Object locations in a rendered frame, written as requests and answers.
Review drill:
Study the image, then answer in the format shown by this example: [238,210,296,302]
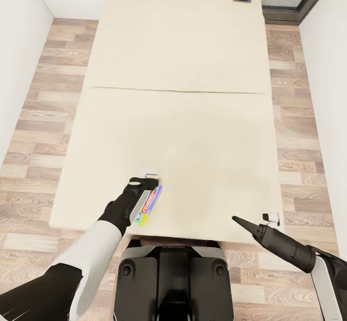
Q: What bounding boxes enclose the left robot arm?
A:
[0,168,160,321]

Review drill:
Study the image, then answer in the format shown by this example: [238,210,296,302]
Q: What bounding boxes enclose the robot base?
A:
[113,240,234,321]

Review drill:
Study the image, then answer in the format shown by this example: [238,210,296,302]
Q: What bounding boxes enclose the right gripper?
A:
[233,216,298,263]

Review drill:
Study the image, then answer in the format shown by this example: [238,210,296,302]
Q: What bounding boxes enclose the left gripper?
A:
[129,177,159,191]

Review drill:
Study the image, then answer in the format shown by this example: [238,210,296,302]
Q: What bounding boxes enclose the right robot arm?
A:
[233,213,347,321]

